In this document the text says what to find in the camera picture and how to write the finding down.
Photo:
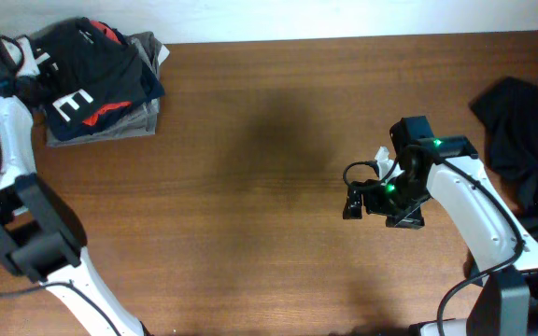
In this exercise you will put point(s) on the folded orange printed t-shirt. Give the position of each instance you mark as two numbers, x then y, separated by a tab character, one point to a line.
107	108

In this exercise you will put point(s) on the black garment pile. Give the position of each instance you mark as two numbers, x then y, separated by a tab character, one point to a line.
508	110

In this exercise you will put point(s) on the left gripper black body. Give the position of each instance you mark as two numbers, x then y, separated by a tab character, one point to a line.
42	87

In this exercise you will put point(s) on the dark teal t-shirt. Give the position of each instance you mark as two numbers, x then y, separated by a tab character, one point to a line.
87	70

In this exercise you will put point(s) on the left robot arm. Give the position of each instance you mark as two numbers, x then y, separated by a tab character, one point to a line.
41	238

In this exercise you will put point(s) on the folded navy blue garment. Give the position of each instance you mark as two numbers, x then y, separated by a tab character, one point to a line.
147	88

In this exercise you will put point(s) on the folded grey garment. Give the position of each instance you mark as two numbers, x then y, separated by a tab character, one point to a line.
129	123

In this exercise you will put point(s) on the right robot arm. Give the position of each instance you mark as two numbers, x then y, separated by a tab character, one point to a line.
501	298

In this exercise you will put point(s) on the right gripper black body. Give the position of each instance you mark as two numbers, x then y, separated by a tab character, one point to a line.
398	201

